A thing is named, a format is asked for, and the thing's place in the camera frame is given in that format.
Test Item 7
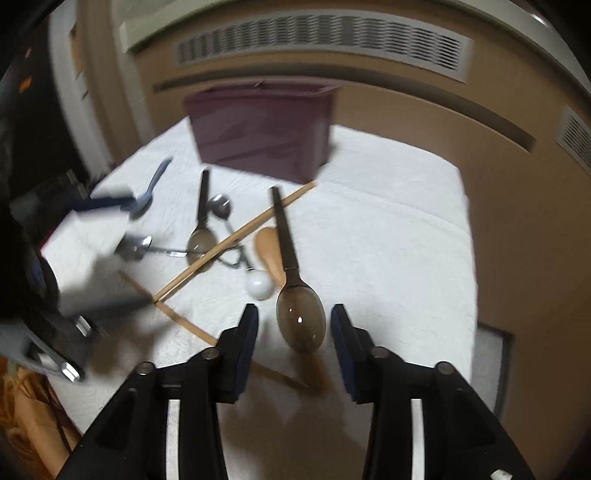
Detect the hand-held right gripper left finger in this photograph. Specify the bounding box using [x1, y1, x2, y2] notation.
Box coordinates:
[55, 302, 260, 480]

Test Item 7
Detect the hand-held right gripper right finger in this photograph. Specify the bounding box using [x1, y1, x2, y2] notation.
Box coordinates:
[330, 304, 539, 480]

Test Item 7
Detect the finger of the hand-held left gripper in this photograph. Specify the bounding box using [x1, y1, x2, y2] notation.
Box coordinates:
[28, 293, 155, 384]
[69, 189, 136, 217]

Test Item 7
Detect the blue plastic spoon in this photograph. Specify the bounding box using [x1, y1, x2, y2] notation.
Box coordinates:
[121, 157, 174, 219]

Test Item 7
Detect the brown translucent spoon black handle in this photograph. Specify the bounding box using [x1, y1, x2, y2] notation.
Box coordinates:
[186, 169, 220, 266]
[269, 186, 328, 355]

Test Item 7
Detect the purple plastic utensil holder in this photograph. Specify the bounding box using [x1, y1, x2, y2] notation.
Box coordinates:
[183, 83, 339, 184]

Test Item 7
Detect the metal utensil with white ball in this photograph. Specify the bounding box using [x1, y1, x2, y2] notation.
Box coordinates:
[244, 268, 274, 301]

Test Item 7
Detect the wooden chopstick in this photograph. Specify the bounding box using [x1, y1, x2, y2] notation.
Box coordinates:
[154, 181, 318, 302]
[119, 271, 309, 389]
[185, 198, 296, 278]

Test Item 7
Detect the wooden spoon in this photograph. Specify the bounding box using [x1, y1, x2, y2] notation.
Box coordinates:
[254, 226, 288, 289]

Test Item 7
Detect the white towel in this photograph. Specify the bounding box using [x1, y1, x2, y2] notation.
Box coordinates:
[39, 122, 478, 480]

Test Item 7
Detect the orange brown cloth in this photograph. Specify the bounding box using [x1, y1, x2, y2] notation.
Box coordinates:
[0, 364, 81, 480]

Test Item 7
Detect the grey floor mat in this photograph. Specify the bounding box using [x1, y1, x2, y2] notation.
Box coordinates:
[475, 323, 514, 416]

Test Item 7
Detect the large grey vent grille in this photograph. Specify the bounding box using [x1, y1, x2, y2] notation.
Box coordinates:
[174, 14, 474, 84]

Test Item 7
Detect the small grey vent grille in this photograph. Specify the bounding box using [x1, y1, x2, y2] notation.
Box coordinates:
[554, 105, 591, 164]

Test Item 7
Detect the metal spoon smiley handle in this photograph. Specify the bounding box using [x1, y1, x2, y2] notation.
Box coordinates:
[206, 194, 254, 273]

